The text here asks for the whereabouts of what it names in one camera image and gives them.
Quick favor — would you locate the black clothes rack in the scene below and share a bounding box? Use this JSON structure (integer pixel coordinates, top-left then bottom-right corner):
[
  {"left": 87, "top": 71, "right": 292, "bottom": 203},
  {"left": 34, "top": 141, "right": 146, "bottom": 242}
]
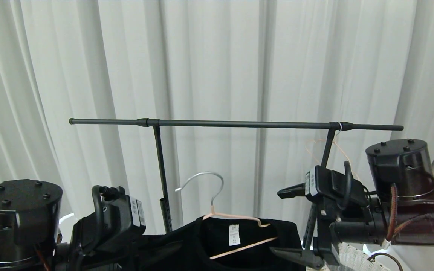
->
[{"left": 69, "top": 118, "right": 404, "bottom": 250}]

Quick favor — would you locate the pink clothes hanger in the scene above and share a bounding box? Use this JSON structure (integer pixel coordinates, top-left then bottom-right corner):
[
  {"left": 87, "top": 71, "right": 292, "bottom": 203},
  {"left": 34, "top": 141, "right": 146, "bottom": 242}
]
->
[
  {"left": 305, "top": 122, "right": 361, "bottom": 181},
  {"left": 174, "top": 172, "right": 278, "bottom": 260}
]

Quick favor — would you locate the white laundry basket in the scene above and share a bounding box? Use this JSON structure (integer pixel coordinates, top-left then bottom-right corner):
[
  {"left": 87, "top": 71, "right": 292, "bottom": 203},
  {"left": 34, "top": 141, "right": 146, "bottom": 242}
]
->
[{"left": 326, "top": 243, "right": 404, "bottom": 271}]

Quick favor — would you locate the black short-sleeved shirt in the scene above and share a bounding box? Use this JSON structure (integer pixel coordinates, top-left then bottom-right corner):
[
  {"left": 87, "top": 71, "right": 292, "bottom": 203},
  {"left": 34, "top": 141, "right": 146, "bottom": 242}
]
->
[{"left": 138, "top": 216, "right": 308, "bottom": 271}]

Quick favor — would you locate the white curtain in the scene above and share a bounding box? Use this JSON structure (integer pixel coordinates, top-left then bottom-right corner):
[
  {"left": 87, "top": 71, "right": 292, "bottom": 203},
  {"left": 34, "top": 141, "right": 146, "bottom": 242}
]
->
[{"left": 0, "top": 0, "right": 434, "bottom": 247}]

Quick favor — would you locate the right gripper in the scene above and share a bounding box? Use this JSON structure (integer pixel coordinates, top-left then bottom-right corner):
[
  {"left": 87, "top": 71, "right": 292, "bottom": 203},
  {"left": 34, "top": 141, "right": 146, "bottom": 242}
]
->
[{"left": 270, "top": 183, "right": 389, "bottom": 269}]

